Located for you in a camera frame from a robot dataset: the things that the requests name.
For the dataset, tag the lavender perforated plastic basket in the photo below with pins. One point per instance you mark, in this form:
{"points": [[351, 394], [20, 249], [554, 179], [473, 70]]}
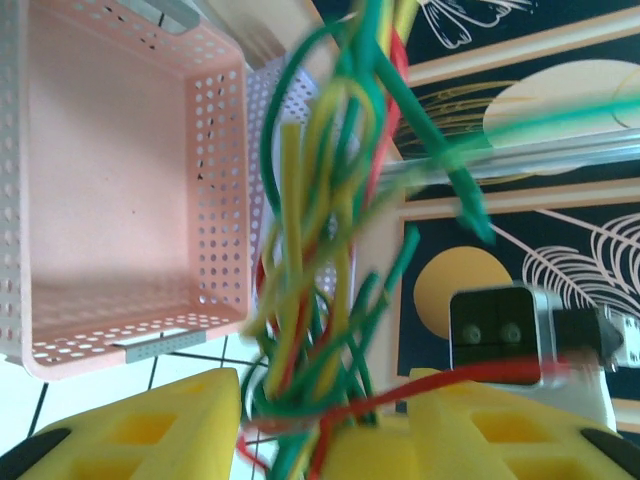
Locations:
{"points": [[260, 100]]}

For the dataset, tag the dark floral wall panel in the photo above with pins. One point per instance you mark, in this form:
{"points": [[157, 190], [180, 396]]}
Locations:
{"points": [[500, 20], [575, 90], [475, 230]]}

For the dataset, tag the pink perforated plastic basket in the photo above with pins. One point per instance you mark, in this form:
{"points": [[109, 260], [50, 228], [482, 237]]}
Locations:
{"points": [[110, 175]]}

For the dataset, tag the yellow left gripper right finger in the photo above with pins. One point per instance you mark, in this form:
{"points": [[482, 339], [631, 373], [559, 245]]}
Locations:
{"points": [[500, 440]]}

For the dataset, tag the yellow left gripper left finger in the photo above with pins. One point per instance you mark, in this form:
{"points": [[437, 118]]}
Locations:
{"points": [[150, 440]]}

